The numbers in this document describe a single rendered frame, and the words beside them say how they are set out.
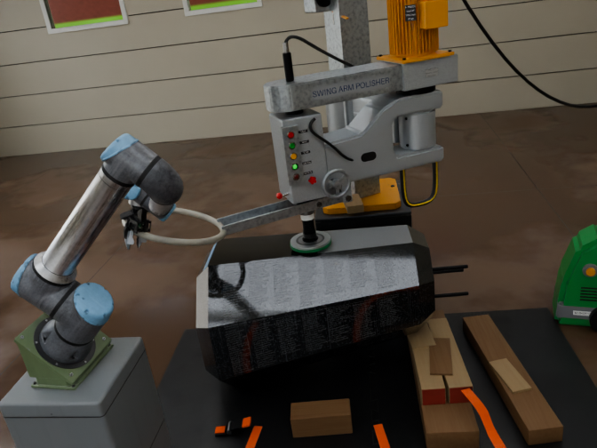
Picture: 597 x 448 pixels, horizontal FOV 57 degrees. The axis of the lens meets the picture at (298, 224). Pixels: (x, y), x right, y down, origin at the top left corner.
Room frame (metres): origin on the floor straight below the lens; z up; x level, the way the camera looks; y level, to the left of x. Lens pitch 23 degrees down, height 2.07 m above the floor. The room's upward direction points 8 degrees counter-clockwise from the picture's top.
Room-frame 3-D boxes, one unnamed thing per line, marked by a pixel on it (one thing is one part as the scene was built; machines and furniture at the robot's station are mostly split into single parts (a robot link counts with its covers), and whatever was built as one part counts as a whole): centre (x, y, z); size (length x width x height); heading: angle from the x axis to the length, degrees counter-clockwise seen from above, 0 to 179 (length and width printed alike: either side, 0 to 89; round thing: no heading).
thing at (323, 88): (2.75, -0.39, 1.60); 0.96 x 0.25 x 0.17; 106
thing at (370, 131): (2.75, -0.43, 1.29); 0.74 x 0.23 x 0.49; 106
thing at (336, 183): (2.57, -0.20, 1.18); 0.15 x 0.10 x 0.15; 106
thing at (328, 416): (2.19, 0.02, 0.07); 0.30 x 0.12 x 0.12; 86
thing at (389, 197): (3.44, -0.44, 0.76); 0.49 x 0.49 x 0.05; 82
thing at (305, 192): (2.68, -0.13, 1.30); 0.36 x 0.22 x 0.45; 106
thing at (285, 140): (2.53, -0.02, 1.35); 0.08 x 0.03 x 0.28; 106
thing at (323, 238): (2.65, -0.05, 0.85); 0.21 x 0.21 x 0.01
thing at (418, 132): (2.84, -0.68, 1.33); 0.19 x 0.19 x 0.20
